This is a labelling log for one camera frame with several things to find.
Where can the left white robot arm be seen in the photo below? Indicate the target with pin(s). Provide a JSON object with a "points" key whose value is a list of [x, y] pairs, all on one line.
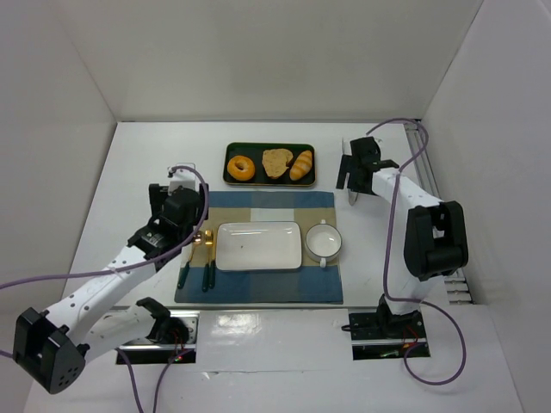
{"points": [[53, 346]]}

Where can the golden bread roll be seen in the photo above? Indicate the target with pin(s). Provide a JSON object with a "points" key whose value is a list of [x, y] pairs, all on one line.
{"points": [[302, 166]]}

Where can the white rectangular plate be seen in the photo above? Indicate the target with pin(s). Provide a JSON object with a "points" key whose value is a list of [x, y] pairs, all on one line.
{"points": [[258, 246]]}

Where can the gold fork green handle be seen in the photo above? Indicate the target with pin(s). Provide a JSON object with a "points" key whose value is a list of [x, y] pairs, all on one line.
{"points": [[208, 242]]}

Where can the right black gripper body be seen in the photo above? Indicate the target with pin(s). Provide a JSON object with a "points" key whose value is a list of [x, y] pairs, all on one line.
{"points": [[350, 173]]}

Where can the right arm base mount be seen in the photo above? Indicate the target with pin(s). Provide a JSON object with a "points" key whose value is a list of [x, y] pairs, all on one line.
{"points": [[376, 336]]}

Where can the aluminium rail frame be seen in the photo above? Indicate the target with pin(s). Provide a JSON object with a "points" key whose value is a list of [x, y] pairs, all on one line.
{"points": [[436, 239]]}

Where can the dark green serving tray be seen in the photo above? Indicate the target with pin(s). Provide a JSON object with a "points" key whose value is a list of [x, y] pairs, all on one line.
{"points": [[254, 151]]}

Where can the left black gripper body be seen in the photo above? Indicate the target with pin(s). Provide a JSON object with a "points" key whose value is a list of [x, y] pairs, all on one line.
{"points": [[156, 194]]}

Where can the orange bagel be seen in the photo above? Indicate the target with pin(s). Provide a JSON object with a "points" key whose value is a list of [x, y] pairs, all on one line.
{"points": [[241, 168]]}

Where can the gold knife green handle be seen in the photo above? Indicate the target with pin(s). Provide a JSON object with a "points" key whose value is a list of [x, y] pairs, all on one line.
{"points": [[212, 268]]}

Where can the brown bread slice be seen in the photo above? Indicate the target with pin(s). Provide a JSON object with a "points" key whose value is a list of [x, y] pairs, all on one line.
{"points": [[276, 161]]}

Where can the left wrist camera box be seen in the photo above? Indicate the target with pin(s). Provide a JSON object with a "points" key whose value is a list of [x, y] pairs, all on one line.
{"points": [[179, 177]]}

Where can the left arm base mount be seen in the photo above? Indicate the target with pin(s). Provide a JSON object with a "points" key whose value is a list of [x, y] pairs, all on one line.
{"points": [[179, 341]]}

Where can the blue beige checked placemat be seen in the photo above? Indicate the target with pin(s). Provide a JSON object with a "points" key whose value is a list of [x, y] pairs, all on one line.
{"points": [[308, 284]]}

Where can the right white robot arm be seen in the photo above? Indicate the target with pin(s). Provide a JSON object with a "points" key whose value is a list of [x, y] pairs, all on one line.
{"points": [[402, 291]]}

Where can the gold spoon green handle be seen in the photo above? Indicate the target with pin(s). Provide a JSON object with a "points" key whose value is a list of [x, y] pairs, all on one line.
{"points": [[184, 271]]}

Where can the metal food tongs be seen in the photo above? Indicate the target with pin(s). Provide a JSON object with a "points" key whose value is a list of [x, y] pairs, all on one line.
{"points": [[352, 197]]}

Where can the white two-handled soup bowl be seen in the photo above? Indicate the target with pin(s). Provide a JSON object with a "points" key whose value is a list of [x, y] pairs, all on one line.
{"points": [[323, 243]]}

